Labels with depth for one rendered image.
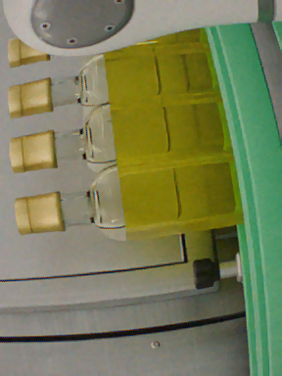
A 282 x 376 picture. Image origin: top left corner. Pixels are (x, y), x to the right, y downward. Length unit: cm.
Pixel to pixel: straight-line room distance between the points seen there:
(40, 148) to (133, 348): 25
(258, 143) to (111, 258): 29
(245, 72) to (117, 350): 37
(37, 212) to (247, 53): 24
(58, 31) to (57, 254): 58
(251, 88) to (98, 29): 34
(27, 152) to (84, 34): 44
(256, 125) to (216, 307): 30
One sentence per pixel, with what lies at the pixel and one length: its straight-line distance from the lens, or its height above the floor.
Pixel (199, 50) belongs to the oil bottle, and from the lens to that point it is 102.
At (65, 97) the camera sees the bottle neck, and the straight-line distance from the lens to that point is 102.
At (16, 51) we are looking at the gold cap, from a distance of 105.
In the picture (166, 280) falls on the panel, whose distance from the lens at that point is 110.
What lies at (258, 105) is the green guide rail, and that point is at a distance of 88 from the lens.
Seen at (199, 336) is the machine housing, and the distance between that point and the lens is 113.
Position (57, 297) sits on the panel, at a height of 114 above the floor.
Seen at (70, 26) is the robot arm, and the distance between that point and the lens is 56.
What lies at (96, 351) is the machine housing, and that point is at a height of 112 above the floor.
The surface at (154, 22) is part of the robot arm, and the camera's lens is 58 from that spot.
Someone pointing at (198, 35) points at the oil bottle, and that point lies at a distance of 103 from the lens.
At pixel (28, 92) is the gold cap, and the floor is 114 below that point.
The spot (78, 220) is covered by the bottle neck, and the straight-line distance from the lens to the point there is 99.
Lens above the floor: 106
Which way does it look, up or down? 1 degrees down
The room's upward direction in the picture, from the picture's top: 98 degrees counter-clockwise
